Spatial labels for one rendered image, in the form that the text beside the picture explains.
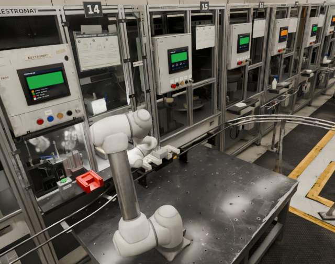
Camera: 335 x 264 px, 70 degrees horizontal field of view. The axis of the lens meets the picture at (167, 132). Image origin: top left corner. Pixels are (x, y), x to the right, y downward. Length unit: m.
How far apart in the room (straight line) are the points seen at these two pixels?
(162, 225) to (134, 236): 0.16
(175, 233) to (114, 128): 0.67
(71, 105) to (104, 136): 0.53
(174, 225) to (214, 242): 0.33
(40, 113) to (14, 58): 0.32
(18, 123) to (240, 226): 1.48
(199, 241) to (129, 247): 0.46
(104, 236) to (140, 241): 0.41
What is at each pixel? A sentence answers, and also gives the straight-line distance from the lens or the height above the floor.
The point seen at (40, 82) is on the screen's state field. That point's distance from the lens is 1.55.
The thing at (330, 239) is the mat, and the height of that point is 0.01.
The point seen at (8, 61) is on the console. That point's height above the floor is 1.78.
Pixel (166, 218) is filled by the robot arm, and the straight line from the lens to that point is 1.38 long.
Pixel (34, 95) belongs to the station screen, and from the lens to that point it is 1.55.
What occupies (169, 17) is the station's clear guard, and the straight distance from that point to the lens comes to 2.15.
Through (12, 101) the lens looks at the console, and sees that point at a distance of 1.56.
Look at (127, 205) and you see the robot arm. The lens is 1.31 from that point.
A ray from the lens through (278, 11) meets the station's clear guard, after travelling 3.85.
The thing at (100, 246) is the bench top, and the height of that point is 0.68.
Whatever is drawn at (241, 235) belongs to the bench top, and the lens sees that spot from 1.68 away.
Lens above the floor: 1.91
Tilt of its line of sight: 25 degrees down
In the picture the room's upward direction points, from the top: 4 degrees counter-clockwise
